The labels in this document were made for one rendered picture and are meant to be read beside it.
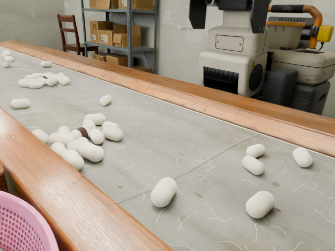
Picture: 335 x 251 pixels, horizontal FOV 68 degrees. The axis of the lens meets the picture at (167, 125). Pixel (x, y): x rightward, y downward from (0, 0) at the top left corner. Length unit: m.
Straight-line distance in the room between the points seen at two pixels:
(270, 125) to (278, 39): 0.83
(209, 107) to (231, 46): 0.53
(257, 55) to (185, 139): 0.65
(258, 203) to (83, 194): 0.17
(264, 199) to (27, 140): 0.29
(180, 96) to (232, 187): 0.31
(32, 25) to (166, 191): 5.23
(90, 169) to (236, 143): 0.22
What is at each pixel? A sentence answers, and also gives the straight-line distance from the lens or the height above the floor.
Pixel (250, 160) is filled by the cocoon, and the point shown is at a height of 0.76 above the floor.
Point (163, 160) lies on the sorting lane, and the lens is 0.35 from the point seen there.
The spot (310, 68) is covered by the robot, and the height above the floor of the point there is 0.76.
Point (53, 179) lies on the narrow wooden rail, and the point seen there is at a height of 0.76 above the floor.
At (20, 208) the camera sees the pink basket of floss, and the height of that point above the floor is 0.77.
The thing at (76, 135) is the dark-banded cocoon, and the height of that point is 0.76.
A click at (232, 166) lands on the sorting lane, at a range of 0.35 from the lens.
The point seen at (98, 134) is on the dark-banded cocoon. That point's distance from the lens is 0.38.
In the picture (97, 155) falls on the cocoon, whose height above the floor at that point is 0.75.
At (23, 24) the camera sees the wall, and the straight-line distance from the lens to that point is 5.37.
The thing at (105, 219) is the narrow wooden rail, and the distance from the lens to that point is 0.23.
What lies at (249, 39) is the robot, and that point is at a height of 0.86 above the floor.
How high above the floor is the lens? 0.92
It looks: 23 degrees down
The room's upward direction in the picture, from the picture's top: 3 degrees clockwise
